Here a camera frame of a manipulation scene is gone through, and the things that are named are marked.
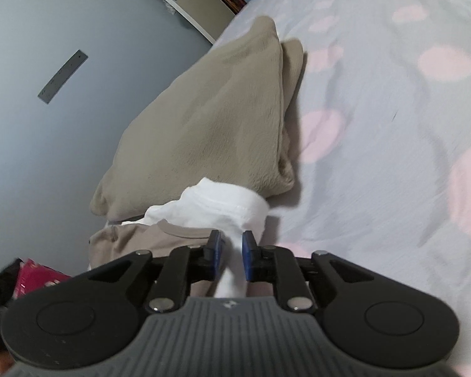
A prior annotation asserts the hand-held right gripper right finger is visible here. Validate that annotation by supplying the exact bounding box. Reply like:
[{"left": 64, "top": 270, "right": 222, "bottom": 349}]
[{"left": 241, "top": 231, "right": 373, "bottom": 314}]

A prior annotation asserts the beige folded fleece garment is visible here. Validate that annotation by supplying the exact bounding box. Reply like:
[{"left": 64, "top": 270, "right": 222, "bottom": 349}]
[{"left": 89, "top": 16, "right": 307, "bottom": 221}]

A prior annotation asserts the white t-shirt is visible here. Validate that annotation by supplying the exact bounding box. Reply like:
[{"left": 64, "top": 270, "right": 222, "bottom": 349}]
[{"left": 122, "top": 177, "right": 269, "bottom": 299}]

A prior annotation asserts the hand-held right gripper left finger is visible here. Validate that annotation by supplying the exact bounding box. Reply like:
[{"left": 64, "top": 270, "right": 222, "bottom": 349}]
[{"left": 88, "top": 230, "right": 225, "bottom": 315}]

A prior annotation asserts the black bag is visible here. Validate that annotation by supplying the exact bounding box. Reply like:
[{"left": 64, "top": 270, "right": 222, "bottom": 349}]
[{"left": 0, "top": 258, "right": 22, "bottom": 356}]

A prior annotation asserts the red plastic package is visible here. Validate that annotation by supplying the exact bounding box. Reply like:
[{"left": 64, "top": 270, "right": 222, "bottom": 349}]
[{"left": 14, "top": 258, "right": 73, "bottom": 300}]

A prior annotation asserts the taupe shirt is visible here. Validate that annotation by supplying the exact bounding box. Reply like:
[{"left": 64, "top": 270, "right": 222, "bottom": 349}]
[{"left": 87, "top": 220, "right": 275, "bottom": 297}]

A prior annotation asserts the grey wall switch panel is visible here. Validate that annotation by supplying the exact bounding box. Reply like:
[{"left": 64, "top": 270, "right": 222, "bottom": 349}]
[{"left": 38, "top": 50, "right": 89, "bottom": 106}]

